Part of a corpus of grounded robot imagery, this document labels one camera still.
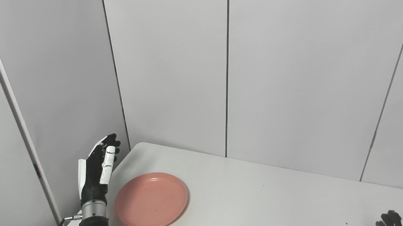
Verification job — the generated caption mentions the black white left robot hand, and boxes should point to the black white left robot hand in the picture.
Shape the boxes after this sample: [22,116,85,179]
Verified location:
[73,133,127,206]

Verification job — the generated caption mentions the pink round plate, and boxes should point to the pink round plate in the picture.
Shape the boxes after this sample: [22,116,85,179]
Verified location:
[111,169,192,226]

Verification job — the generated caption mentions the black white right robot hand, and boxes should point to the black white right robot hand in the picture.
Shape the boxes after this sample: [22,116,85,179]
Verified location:
[374,209,403,226]

